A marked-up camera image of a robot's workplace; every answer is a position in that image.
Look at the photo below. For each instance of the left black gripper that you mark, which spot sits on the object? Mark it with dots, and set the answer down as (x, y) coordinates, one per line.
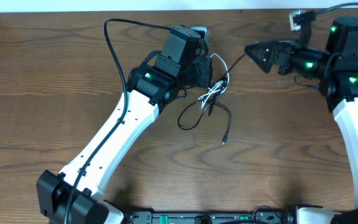
(204, 72)

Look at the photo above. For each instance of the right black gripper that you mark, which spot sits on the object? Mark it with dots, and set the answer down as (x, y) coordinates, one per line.
(282, 58)

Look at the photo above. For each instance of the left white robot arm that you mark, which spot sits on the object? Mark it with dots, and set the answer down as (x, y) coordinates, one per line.
(74, 195)

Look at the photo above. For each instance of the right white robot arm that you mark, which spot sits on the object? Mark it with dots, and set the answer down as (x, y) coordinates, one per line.
(336, 68)

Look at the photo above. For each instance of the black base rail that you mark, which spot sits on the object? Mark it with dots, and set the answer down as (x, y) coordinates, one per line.
(263, 214)

